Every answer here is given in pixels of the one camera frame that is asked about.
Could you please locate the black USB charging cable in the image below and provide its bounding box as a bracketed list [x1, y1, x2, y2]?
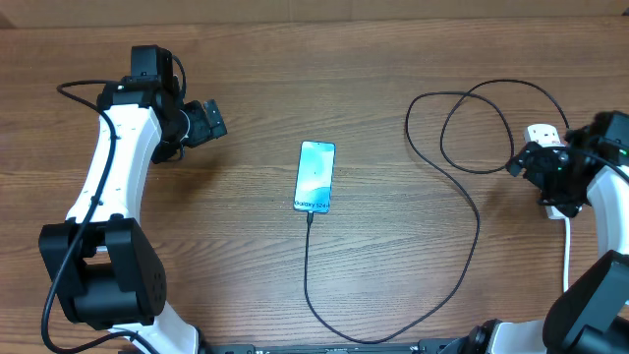
[303, 78, 571, 345]

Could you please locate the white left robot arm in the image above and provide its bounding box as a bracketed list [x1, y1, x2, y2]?
[38, 69, 226, 353]

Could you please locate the white power strip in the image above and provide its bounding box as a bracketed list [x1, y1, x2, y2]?
[524, 124, 566, 220]

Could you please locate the white power strip cord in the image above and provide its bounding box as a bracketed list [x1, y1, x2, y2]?
[561, 216, 574, 294]

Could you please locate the Samsung Galaxy smartphone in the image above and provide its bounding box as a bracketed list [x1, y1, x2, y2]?
[293, 141, 336, 213]

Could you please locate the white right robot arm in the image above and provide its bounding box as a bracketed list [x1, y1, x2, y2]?
[444, 143, 628, 353]

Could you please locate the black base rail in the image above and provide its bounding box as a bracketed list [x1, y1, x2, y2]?
[117, 336, 473, 354]

